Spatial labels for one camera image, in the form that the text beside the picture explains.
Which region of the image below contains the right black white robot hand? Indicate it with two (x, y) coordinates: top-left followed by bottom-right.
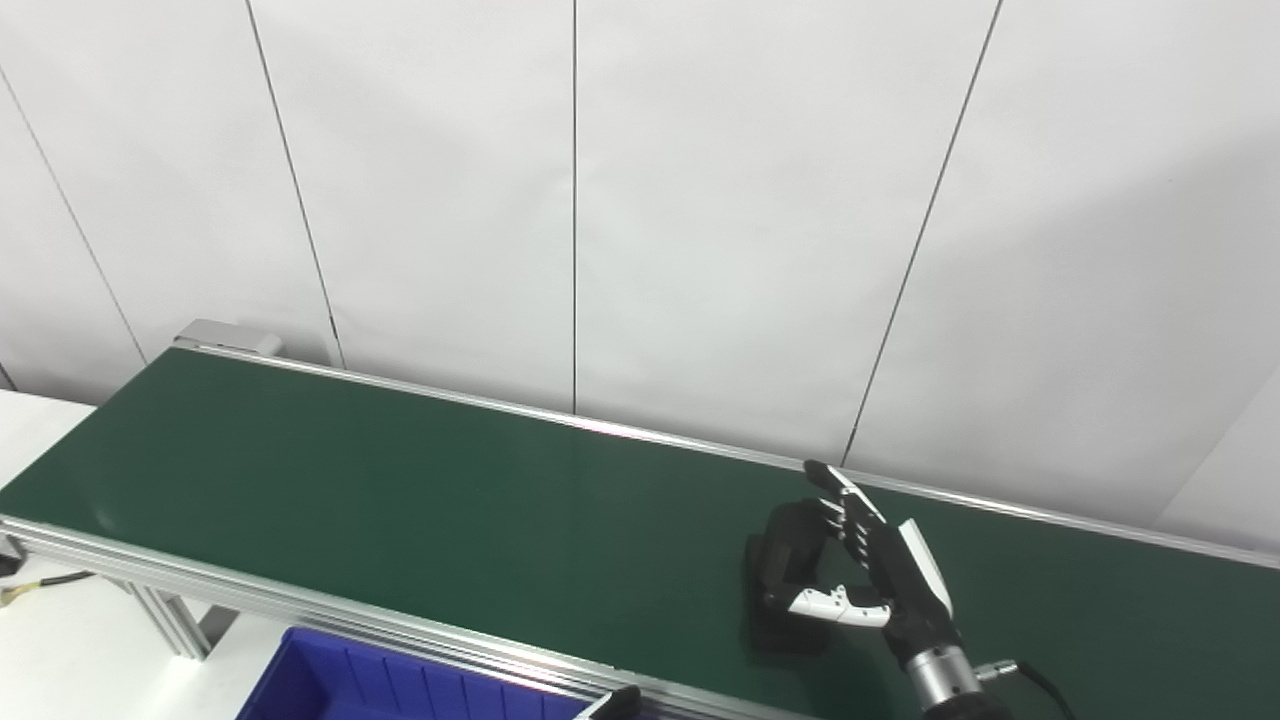
(765, 460), (956, 671)

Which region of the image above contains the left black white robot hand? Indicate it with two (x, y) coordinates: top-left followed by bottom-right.
(575, 686), (643, 720)

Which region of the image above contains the black cylinder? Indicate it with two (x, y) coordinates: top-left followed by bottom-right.
(743, 498), (851, 656)

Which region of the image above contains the blue plastic bin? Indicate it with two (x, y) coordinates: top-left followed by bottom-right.
(237, 627), (591, 720)

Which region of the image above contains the green conveyor belt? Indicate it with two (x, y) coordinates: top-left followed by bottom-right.
(0, 348), (1280, 720)
(0, 340), (1280, 720)

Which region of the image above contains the aluminium conveyor leg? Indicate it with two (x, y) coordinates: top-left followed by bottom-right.
(125, 580), (241, 661)

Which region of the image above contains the grey conveyor motor housing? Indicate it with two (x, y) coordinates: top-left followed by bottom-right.
(175, 320), (284, 358)

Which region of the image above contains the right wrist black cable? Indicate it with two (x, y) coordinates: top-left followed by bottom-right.
(975, 658), (1076, 720)

